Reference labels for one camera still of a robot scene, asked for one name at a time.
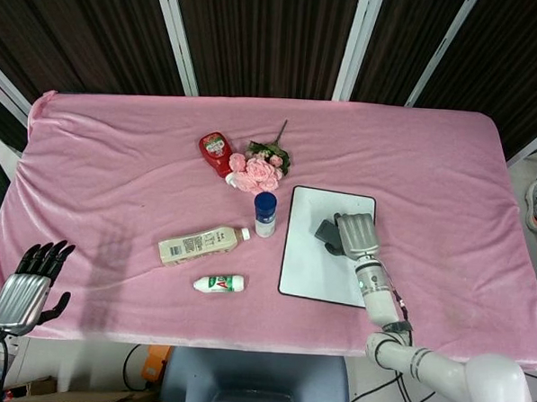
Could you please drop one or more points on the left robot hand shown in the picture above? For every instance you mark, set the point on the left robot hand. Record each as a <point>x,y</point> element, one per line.
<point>20,302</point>

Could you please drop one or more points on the small green white bottle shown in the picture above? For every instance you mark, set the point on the small green white bottle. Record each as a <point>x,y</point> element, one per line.
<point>219,283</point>

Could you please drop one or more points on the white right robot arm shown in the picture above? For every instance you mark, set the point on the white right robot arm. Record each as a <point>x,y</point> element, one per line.
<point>423,344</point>

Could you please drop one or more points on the orange device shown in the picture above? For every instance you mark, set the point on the orange device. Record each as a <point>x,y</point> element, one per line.
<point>155,364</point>

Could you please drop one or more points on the beige milk tea bottle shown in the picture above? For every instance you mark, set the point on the beige milk tea bottle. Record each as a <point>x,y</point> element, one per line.
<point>198,245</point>

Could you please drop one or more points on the pink velvet tablecloth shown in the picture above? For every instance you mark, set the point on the pink velvet tablecloth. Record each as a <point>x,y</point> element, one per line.
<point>267,223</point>

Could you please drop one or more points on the blue capped white jar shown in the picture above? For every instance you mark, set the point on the blue capped white jar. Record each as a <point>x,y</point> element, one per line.
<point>265,214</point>

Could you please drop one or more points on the grey whiteboard eraser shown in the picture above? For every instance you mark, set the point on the grey whiteboard eraser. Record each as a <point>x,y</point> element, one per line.
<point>327,232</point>

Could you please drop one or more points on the white whiteboard black frame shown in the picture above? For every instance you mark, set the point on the white whiteboard black frame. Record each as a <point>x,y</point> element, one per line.
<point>310,257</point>

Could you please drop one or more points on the red ketchup bottle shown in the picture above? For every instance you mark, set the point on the red ketchup bottle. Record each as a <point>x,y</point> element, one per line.
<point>215,154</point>

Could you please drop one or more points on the brown cardboard box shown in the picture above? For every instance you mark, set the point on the brown cardboard box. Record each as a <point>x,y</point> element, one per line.
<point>64,395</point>

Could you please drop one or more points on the grey blue chair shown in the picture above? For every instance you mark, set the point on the grey blue chair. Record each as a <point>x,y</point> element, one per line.
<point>254,384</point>

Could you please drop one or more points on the pink artificial flower bouquet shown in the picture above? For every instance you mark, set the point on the pink artificial flower bouquet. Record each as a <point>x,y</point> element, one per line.
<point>262,168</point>

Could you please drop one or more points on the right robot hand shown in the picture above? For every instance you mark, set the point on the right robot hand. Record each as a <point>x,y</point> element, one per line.
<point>357,235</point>

